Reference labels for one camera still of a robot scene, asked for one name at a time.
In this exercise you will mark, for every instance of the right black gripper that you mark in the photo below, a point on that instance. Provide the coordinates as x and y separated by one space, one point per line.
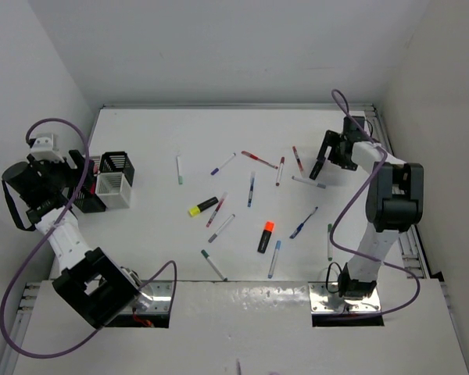
331 138

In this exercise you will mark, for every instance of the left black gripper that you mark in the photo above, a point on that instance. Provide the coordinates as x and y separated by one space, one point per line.
73 174

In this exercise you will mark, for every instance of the orange cap black highlighter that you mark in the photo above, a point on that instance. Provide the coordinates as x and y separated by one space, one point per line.
265 237

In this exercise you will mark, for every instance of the mint cap white marker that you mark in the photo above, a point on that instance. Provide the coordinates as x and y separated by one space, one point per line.
180 177

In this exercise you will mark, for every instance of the yellow cap black highlighter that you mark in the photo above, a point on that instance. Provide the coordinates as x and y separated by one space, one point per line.
197 209

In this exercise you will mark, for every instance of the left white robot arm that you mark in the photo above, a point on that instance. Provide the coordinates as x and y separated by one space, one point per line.
89 281

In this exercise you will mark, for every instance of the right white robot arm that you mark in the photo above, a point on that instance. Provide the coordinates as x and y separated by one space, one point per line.
394 200

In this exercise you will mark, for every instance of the red clear pen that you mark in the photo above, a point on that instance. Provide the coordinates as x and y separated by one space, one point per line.
298 161

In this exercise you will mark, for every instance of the black and white pen organizer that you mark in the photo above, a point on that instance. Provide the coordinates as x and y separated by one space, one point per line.
114 180

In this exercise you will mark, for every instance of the grey cap white marker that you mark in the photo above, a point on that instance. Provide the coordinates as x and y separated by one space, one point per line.
309 182

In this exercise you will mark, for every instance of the dark red cap marker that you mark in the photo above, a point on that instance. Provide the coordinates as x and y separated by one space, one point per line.
279 171

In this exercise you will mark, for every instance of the blue clear pen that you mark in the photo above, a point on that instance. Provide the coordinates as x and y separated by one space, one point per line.
251 188

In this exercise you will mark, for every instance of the red gel pen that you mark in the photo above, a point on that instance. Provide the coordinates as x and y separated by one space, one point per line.
258 159

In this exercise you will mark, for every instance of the dark blue pen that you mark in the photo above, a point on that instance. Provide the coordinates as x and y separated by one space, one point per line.
302 224

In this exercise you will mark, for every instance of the green cap white marker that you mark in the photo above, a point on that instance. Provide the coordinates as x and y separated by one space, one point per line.
329 244

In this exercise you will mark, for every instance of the crimson clear pen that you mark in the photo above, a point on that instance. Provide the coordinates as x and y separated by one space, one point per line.
217 209

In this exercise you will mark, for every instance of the purple cap white marker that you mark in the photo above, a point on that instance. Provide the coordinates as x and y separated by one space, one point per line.
223 164

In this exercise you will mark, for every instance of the grey tip white marker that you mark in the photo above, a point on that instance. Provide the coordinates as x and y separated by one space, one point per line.
219 230

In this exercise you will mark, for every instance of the light blue cap marker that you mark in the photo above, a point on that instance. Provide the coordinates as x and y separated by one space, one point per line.
274 259

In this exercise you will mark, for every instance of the teal cap white marker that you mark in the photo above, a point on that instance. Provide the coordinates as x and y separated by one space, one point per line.
207 257

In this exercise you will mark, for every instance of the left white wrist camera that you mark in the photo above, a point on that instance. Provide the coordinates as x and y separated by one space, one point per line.
44 148

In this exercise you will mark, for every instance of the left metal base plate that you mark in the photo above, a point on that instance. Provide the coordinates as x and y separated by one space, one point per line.
155 298

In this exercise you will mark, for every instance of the metal base plate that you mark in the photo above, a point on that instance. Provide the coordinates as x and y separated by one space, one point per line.
155 298
323 302

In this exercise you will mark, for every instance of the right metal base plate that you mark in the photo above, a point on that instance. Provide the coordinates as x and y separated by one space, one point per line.
323 302

